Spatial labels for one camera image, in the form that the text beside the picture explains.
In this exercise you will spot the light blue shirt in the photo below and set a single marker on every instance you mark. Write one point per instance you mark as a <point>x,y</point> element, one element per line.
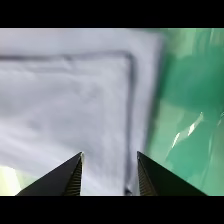
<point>73,106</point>

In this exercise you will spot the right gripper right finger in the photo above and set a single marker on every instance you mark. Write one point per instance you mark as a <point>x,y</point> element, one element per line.
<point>160,180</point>

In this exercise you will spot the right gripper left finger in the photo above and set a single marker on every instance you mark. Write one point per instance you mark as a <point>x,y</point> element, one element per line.
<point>60,181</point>

